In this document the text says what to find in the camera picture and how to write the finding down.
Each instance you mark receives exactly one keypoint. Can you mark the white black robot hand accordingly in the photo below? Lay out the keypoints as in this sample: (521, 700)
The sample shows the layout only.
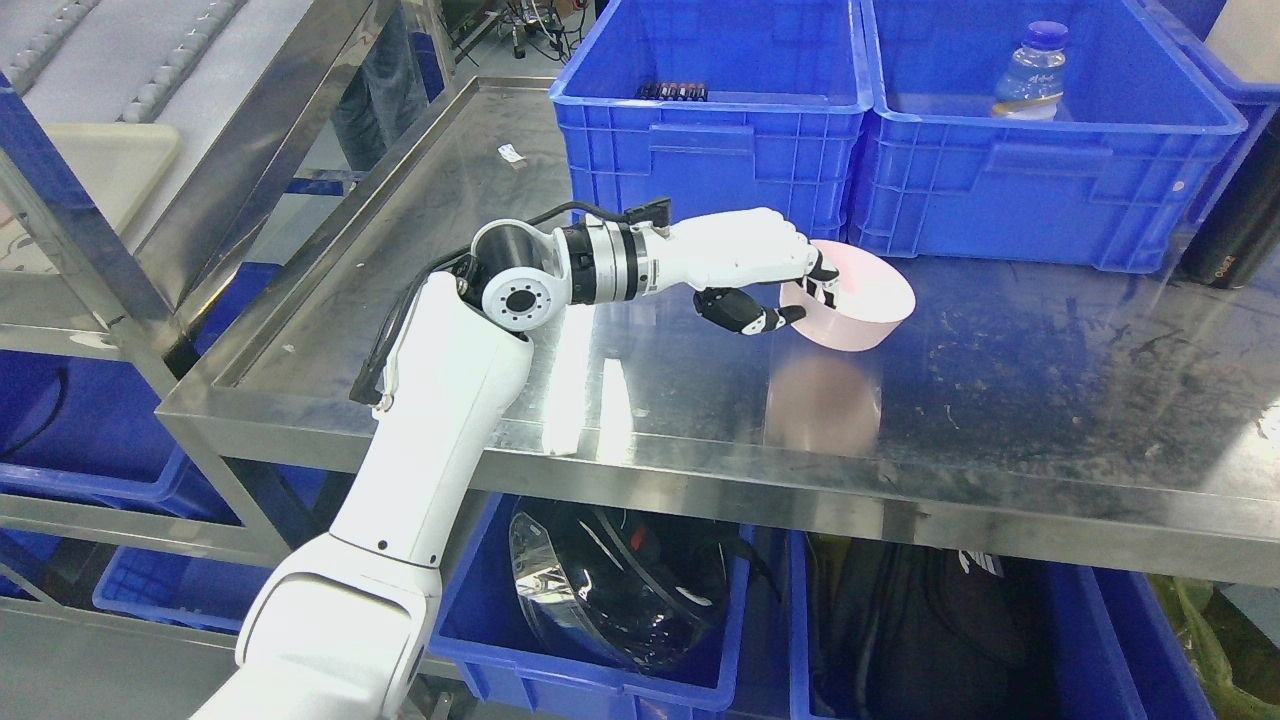
(718, 255)

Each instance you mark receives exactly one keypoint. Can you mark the pink plastic bowl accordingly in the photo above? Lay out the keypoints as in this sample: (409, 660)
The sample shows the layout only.
(873, 299)

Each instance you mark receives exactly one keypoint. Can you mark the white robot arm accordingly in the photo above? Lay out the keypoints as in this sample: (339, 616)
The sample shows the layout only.
(339, 628)

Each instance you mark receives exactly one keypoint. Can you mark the stainless steel shelf rack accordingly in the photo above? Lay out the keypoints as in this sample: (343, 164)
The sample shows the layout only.
(247, 85)

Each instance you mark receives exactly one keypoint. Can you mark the black markers in crate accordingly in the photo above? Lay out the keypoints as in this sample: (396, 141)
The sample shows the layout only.
(673, 92)

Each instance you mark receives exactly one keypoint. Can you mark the blue crate left on table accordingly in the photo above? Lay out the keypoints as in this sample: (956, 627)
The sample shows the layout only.
(789, 90)

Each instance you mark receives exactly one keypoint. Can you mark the blue crate on table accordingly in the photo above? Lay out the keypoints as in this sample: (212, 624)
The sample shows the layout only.
(1104, 184)
(789, 90)

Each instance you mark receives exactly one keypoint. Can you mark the black helmet with visor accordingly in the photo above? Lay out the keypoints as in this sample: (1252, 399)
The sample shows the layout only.
(624, 588)

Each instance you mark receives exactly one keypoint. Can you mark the clear water bottle blue cap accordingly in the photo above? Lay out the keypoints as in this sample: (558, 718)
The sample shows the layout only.
(1032, 86)

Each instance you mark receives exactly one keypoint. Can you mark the blue crate right on table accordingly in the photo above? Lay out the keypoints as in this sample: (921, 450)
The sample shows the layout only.
(1104, 184)

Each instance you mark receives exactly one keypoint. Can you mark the stainless steel table cart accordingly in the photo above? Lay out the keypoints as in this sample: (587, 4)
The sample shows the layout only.
(1041, 411)

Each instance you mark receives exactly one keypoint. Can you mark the blue crate under table left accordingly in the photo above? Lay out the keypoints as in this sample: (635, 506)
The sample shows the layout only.
(481, 630)

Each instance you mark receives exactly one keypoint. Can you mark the blue crate under table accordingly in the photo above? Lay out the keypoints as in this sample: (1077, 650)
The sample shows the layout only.
(481, 630)
(881, 630)

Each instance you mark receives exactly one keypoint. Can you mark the black cylinder bottle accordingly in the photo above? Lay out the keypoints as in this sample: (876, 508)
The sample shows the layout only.
(1240, 234)

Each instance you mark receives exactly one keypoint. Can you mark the blue crate under table right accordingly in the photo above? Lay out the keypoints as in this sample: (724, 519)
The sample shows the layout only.
(881, 630)

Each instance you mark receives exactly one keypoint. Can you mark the beige plastic tray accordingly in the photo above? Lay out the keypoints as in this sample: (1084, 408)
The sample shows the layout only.
(119, 164)

